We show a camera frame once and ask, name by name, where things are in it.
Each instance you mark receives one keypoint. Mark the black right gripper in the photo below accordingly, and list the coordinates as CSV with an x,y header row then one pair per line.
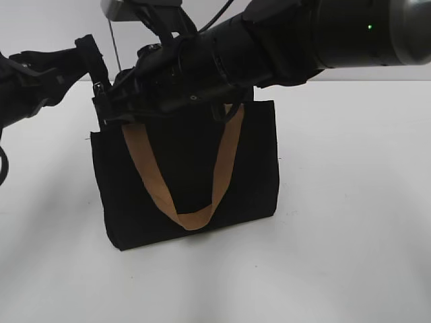
x,y
164,81

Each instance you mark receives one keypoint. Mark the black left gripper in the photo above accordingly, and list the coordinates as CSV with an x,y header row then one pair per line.
x,y
38,79

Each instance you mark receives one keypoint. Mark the black tote bag tan handles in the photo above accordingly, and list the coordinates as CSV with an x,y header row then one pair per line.
x,y
174,177

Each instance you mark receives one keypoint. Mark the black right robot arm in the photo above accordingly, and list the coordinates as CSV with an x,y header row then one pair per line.
x,y
282,43

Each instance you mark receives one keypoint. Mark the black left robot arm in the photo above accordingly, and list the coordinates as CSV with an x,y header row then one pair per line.
x,y
31,80

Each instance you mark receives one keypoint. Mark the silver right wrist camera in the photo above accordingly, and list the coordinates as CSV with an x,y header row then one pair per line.
x,y
118,11

